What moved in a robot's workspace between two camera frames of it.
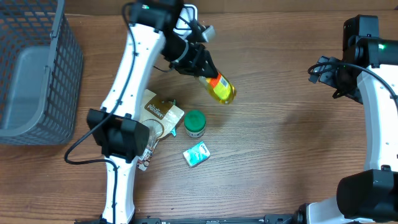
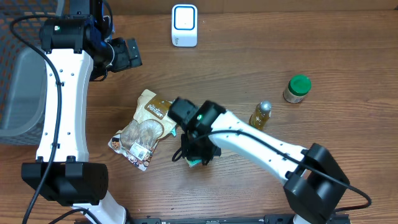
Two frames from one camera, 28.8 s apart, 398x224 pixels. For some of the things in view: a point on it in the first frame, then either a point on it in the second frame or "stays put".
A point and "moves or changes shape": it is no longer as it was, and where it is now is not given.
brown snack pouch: [162, 116] stays put
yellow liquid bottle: [221, 87] → [262, 112]
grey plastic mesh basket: [41, 73] stays put
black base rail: [273, 219] stays put
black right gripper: [325, 76] → [191, 151]
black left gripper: [193, 65] → [124, 61]
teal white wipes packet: [174, 132] stays put
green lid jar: [194, 123] moves or changes shape
